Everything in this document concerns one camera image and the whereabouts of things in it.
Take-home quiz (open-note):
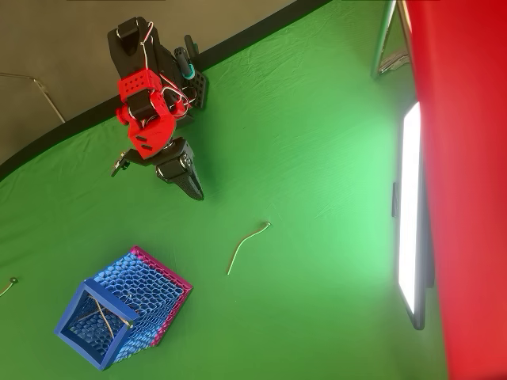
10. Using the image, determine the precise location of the black monitor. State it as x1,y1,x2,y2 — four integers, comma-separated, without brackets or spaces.
391,101,436,332

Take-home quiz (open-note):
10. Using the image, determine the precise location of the thin bent metal rod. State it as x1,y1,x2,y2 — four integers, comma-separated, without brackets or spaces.
0,72,67,124

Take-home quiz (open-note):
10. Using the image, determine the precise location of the red and white servo cable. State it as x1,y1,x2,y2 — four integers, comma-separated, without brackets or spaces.
139,21,192,120

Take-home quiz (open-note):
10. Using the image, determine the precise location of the green table cloth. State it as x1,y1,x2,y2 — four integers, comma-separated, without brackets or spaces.
0,0,451,380

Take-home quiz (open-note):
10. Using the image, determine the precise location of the blue and pink lattice basket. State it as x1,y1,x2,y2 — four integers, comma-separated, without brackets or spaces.
54,245,194,372

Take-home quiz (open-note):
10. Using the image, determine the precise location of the chrome tube stand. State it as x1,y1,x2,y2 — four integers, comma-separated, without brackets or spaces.
371,0,414,81

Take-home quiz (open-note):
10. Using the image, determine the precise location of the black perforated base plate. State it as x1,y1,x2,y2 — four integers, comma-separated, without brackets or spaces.
185,70,210,110

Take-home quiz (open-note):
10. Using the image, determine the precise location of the black and teal clamp knob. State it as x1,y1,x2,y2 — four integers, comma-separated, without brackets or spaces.
173,34,200,83

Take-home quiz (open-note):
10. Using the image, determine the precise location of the small camera circuit board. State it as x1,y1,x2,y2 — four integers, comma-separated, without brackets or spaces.
110,150,132,178

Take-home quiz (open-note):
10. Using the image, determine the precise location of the blurred red cover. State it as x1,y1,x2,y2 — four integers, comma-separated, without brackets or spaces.
402,0,507,380

